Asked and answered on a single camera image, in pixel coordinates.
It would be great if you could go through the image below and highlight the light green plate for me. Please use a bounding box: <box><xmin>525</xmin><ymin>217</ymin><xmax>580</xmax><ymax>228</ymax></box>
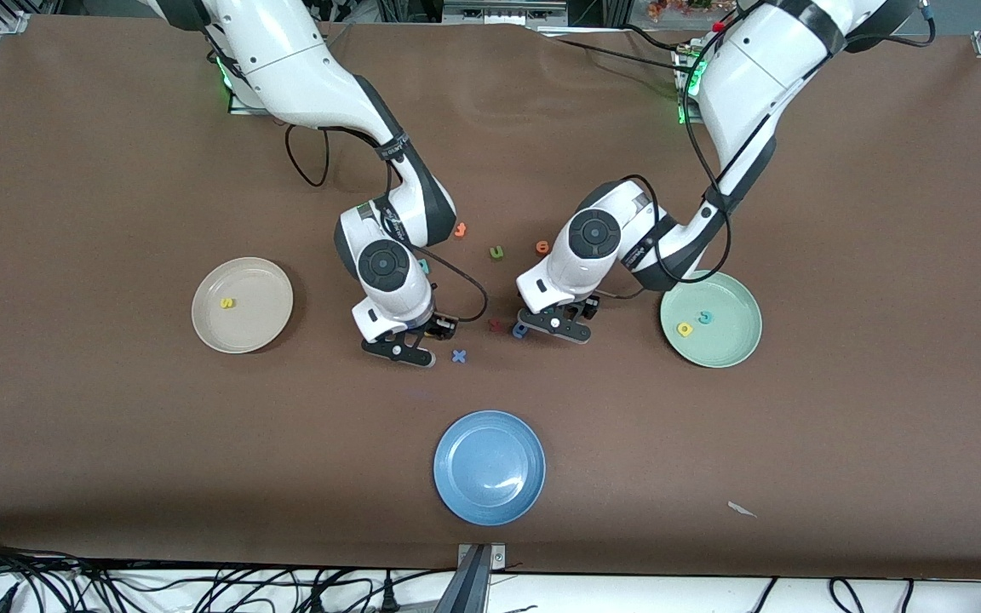
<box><xmin>659</xmin><ymin>270</ymin><xmax>763</xmax><ymax>369</ymax></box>

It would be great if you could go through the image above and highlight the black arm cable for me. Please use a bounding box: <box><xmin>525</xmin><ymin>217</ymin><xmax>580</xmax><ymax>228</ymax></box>
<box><xmin>284</xmin><ymin>123</ymin><xmax>490</xmax><ymax>326</ymax></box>
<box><xmin>601</xmin><ymin>0</ymin><xmax>936</xmax><ymax>301</ymax></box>

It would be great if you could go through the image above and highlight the small metal bracket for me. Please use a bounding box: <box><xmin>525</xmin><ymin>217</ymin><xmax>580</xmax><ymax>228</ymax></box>
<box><xmin>456</xmin><ymin>543</ymin><xmax>507</xmax><ymax>571</ymax></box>

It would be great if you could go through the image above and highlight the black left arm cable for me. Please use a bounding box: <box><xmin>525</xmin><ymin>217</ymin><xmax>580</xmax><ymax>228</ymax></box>
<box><xmin>601</xmin><ymin>0</ymin><xmax>936</xmax><ymax>301</ymax></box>

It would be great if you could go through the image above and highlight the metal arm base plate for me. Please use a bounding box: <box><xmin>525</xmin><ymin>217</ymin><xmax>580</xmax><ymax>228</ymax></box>
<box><xmin>676</xmin><ymin>44</ymin><xmax>713</xmax><ymax>127</ymax></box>
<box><xmin>228</xmin><ymin>85</ymin><xmax>274</xmax><ymax>116</ymax></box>

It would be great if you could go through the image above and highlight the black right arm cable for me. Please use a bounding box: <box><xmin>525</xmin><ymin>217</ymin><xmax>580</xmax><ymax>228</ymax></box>
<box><xmin>284</xmin><ymin>123</ymin><xmax>490</xmax><ymax>326</ymax></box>

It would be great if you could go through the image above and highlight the grey equipment box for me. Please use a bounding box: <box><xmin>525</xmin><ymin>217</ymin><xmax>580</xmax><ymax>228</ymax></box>
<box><xmin>442</xmin><ymin>0</ymin><xmax>568</xmax><ymax>26</ymax></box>

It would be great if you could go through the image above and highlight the beige brown plate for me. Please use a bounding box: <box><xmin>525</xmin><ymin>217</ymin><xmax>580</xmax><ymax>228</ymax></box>
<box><xmin>192</xmin><ymin>257</ymin><xmax>295</xmax><ymax>354</ymax></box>

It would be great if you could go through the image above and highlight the dark grey metal bar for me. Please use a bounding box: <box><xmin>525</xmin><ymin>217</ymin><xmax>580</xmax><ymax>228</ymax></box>
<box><xmin>433</xmin><ymin>545</ymin><xmax>491</xmax><ymax>613</ymax></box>

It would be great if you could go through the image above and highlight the black table cable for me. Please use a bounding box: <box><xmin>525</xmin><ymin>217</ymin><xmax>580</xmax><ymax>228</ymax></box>
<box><xmin>622</xmin><ymin>24</ymin><xmax>689</xmax><ymax>54</ymax></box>
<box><xmin>552</xmin><ymin>37</ymin><xmax>691</xmax><ymax>76</ymax></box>

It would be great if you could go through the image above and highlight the blue plate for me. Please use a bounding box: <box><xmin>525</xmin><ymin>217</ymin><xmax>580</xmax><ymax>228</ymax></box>
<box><xmin>433</xmin><ymin>410</ymin><xmax>547</xmax><ymax>526</ymax></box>

